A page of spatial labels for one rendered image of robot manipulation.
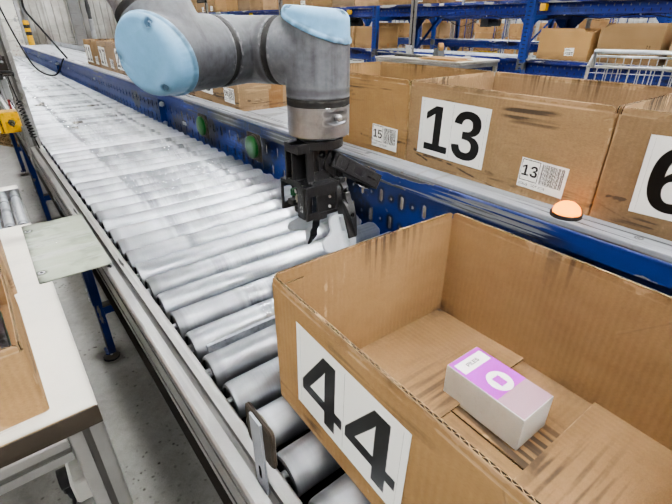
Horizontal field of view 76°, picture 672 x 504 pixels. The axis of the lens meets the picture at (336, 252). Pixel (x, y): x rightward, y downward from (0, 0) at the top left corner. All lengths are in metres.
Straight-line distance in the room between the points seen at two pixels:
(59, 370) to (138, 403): 1.03
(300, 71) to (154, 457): 1.23
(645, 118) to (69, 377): 0.83
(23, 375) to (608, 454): 0.63
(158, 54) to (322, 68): 0.20
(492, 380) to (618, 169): 0.38
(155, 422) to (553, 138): 1.39
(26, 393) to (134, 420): 1.06
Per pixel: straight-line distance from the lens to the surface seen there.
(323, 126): 0.61
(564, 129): 0.77
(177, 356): 0.67
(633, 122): 0.73
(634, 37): 5.27
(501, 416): 0.52
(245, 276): 0.81
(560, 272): 0.56
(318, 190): 0.64
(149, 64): 0.57
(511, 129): 0.81
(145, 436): 1.59
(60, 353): 0.72
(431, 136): 0.91
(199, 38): 0.58
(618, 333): 0.56
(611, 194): 0.76
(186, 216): 1.09
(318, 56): 0.60
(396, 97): 0.97
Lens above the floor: 1.15
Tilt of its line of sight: 28 degrees down
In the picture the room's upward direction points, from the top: straight up
